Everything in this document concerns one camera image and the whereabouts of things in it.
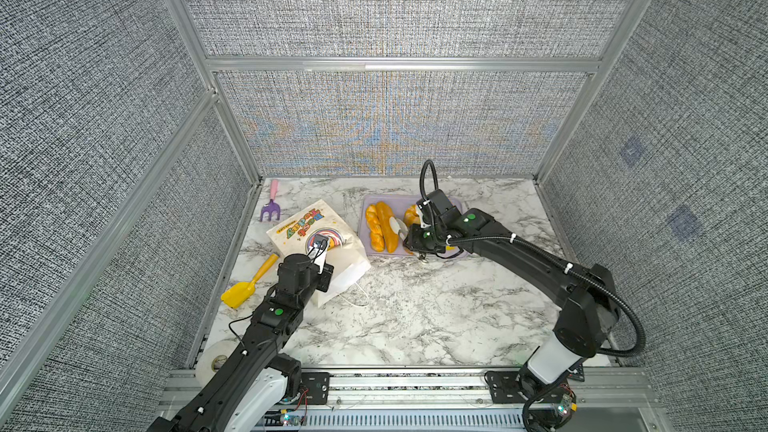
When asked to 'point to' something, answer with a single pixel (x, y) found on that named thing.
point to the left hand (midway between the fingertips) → (323, 256)
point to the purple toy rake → (272, 206)
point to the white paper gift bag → (318, 233)
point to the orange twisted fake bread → (377, 240)
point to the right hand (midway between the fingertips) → (406, 241)
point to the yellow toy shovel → (239, 293)
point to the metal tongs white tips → (398, 227)
